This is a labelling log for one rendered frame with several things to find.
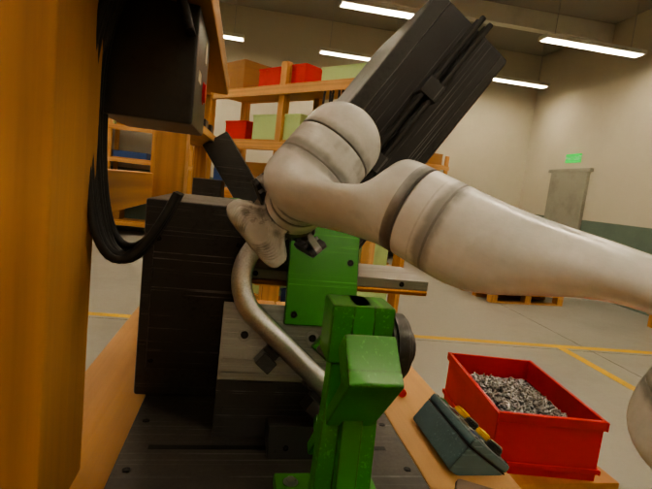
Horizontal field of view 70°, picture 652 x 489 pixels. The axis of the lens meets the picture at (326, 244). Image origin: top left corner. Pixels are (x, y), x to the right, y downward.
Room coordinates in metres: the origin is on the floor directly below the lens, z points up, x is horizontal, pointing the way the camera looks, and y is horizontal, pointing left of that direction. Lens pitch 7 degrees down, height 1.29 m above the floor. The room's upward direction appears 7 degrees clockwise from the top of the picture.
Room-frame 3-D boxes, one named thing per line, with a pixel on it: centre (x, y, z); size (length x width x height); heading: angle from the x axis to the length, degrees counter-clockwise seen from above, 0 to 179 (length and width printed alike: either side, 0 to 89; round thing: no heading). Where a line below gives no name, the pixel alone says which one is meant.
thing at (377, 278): (0.94, 0.00, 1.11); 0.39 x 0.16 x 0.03; 101
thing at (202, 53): (0.69, 0.27, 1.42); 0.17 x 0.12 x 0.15; 11
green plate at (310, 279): (0.78, 0.01, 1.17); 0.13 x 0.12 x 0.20; 11
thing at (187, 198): (0.92, 0.24, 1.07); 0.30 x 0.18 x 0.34; 11
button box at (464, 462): (0.71, -0.25, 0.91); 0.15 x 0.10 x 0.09; 11
